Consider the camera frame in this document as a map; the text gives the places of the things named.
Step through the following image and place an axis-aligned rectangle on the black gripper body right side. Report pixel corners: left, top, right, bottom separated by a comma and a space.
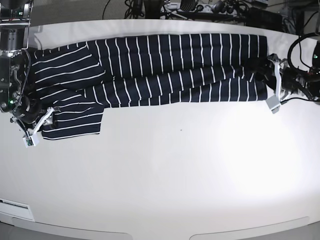
9, 98, 49, 132

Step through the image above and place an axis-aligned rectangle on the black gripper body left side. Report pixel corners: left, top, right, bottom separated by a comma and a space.
267, 53, 313, 100

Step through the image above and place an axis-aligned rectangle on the navy white striped T-shirt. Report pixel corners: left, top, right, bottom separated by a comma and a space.
27, 33, 268, 140

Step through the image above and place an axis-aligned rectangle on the black equipment box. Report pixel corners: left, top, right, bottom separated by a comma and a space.
245, 7, 283, 31

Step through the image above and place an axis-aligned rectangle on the white label sticker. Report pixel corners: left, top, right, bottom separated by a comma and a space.
0, 198, 35, 222

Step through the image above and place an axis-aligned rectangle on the white power strip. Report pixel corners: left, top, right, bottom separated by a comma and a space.
163, 1, 239, 18

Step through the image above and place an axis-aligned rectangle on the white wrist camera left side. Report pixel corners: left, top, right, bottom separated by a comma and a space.
266, 95, 282, 114

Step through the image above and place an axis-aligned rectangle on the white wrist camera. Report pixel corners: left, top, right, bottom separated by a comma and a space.
22, 133, 40, 148
266, 95, 282, 114

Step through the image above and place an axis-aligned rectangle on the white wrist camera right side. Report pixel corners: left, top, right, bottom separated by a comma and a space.
22, 133, 40, 148

